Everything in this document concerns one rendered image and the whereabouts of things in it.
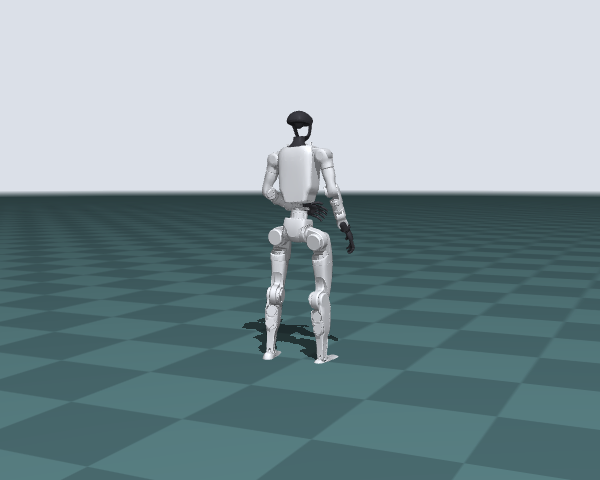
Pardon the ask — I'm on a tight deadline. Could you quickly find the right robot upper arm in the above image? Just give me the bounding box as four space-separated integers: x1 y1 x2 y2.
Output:
312 148 338 198

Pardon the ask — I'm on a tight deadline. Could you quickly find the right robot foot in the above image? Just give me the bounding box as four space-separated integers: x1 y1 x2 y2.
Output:
314 354 338 364

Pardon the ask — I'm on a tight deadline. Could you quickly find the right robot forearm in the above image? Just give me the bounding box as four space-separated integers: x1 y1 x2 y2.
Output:
330 184 348 229

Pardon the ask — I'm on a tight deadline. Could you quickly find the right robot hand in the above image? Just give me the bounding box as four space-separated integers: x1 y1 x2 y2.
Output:
340 222 355 254

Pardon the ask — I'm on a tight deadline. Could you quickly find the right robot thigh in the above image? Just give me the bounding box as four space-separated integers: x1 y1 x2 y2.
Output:
305 227 333 310

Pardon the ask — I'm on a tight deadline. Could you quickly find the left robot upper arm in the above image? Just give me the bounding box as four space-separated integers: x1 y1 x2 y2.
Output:
262 151 279 200

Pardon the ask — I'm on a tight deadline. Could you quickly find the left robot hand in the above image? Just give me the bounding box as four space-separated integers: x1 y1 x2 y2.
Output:
301 201 328 222

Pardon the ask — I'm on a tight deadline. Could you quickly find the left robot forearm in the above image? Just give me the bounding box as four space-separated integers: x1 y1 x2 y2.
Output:
271 192 296 211

